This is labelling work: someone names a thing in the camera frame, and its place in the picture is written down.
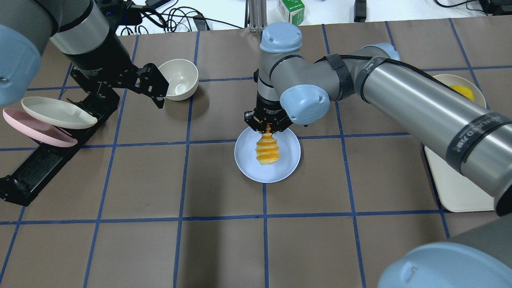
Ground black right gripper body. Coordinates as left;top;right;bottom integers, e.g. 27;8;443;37
244;94;292;129

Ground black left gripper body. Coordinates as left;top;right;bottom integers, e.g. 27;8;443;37
71;63;169;98

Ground blue plate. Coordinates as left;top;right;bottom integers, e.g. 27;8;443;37
234;128;301;183

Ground spiral cream bread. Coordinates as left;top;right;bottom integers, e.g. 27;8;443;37
255;125;280;165

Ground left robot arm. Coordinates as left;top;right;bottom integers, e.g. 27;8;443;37
0;0;168;109

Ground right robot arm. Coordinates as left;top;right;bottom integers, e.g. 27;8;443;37
244;22;512;288

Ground cream plate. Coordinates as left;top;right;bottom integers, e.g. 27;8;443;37
21;96;98;130

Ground pink plate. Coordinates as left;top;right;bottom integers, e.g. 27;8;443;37
2;108;78;148

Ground cream ceramic bowl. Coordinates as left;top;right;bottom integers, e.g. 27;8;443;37
158;59;199;101

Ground green white box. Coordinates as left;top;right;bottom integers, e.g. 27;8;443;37
277;0;306;26

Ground black dish rack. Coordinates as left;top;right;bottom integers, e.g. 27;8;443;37
1;89;120;207

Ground white rectangular tray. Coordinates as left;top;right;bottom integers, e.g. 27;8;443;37
424;146;494;213

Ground yellow food item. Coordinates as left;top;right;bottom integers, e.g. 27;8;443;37
449;84;475;102

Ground aluminium frame post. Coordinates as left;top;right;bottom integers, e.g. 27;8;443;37
244;0;268;33

